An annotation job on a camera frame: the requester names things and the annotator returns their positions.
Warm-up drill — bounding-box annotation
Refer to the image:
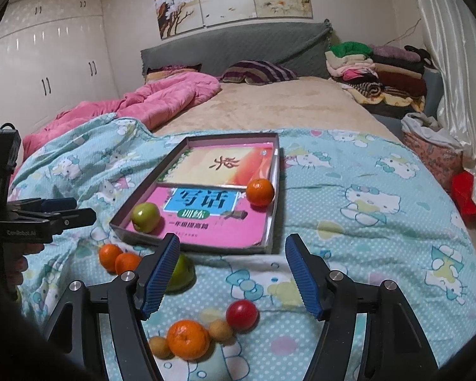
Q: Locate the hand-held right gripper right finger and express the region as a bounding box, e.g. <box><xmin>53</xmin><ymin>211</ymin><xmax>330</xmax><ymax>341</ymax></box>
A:
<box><xmin>284</xmin><ymin>234</ymin><xmax>439</xmax><ymax>381</ymax></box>

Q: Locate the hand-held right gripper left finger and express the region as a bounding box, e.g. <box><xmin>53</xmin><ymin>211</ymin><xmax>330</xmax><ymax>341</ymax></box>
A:
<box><xmin>43</xmin><ymin>233</ymin><xmax>181</xmax><ymax>381</ymax></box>

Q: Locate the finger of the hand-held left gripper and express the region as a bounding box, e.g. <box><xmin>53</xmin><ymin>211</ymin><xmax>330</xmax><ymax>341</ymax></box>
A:
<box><xmin>43</xmin><ymin>207</ymin><xmax>97</xmax><ymax>231</ymax></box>
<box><xmin>9</xmin><ymin>197</ymin><xmax>78</xmax><ymax>213</ymax></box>

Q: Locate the green apple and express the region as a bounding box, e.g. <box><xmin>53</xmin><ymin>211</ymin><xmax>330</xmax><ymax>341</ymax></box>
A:
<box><xmin>166</xmin><ymin>253</ymin><xmax>196</xmax><ymax>291</ymax></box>

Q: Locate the shallow cardboard box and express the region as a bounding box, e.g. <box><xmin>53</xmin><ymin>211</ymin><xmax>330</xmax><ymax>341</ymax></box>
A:
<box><xmin>109</xmin><ymin>133</ymin><xmax>280</xmax><ymax>255</ymax></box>

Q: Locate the small brown fruit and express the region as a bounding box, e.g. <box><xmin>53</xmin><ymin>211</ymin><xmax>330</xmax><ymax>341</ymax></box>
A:
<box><xmin>149</xmin><ymin>335</ymin><xmax>173</xmax><ymax>359</ymax></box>
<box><xmin>208</xmin><ymin>319</ymin><xmax>235</xmax><ymax>343</ymax></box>

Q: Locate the large orange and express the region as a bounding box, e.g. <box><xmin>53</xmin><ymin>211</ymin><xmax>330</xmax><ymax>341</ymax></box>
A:
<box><xmin>167</xmin><ymin>320</ymin><xmax>212</xmax><ymax>360</ymax></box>

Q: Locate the green mango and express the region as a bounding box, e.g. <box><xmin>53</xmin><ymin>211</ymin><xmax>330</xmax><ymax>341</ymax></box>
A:
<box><xmin>131</xmin><ymin>202</ymin><xmax>160</xmax><ymax>233</ymax></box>

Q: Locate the red fruit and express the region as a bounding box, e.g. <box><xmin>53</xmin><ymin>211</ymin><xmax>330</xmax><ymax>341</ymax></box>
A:
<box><xmin>226</xmin><ymin>301</ymin><xmax>259</xmax><ymax>331</ymax></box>

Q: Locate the person's left hand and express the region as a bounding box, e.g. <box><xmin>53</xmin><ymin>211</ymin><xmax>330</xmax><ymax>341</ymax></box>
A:
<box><xmin>6</xmin><ymin>243</ymin><xmax>45</xmax><ymax>300</ymax></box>

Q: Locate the pink book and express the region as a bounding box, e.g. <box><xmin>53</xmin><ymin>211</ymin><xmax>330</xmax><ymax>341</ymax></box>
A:
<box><xmin>125</xmin><ymin>184</ymin><xmax>270</xmax><ymax>249</ymax></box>

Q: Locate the cartoon cat print blanket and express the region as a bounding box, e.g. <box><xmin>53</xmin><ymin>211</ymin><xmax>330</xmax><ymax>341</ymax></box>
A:
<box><xmin>8</xmin><ymin>117</ymin><xmax>476</xmax><ymax>381</ymax></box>

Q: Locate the yellow book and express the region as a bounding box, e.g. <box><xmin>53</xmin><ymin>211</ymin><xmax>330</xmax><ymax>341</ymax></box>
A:
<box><xmin>157</xmin><ymin>143</ymin><xmax>274</xmax><ymax>189</ymax></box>

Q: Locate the pink quilt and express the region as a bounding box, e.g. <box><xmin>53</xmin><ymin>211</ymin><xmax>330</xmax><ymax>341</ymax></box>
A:
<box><xmin>22</xmin><ymin>72</ymin><xmax>221</xmax><ymax>155</ymax></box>

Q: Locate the white wardrobe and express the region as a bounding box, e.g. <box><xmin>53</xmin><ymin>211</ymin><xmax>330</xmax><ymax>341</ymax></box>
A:
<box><xmin>0</xmin><ymin>0</ymin><xmax>122</xmax><ymax>167</ymax></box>

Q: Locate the dark floral pillow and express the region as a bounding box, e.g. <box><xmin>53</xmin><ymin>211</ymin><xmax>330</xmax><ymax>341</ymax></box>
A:
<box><xmin>145</xmin><ymin>63</ymin><xmax>203</xmax><ymax>82</ymax></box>

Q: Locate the beige bed sheet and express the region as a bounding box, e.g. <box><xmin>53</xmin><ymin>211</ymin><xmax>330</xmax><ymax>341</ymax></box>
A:
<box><xmin>153</xmin><ymin>75</ymin><xmax>401</xmax><ymax>144</ymax></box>

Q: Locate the red bag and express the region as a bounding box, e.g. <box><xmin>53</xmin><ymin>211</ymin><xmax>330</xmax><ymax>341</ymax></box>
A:
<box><xmin>450</xmin><ymin>170</ymin><xmax>476</xmax><ymax>215</ymax></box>

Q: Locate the white cloth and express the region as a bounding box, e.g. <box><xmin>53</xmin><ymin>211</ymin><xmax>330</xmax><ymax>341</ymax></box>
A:
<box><xmin>400</xmin><ymin>112</ymin><xmax>439</xmax><ymax>132</ymax></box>

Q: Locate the striped pillow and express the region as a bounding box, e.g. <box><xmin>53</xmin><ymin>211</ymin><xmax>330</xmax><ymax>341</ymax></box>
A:
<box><xmin>221</xmin><ymin>60</ymin><xmax>298</xmax><ymax>86</ymax></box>

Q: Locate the pile of folded clothes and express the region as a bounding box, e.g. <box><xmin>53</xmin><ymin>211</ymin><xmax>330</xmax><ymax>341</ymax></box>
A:
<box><xmin>325</xmin><ymin>42</ymin><xmax>433</xmax><ymax>116</ymax></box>

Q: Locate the grey headboard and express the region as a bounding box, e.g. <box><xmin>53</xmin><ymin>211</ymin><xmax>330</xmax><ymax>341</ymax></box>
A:
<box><xmin>140</xmin><ymin>20</ymin><xmax>334</xmax><ymax>80</ymax></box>

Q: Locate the grey cushion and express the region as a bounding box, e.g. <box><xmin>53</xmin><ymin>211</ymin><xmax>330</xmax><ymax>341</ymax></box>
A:
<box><xmin>424</xmin><ymin>67</ymin><xmax>445</xmax><ymax>120</ymax></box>

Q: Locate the white curtain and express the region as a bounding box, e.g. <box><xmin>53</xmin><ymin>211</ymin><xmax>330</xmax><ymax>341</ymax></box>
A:
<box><xmin>410</xmin><ymin>0</ymin><xmax>476</xmax><ymax>215</ymax></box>

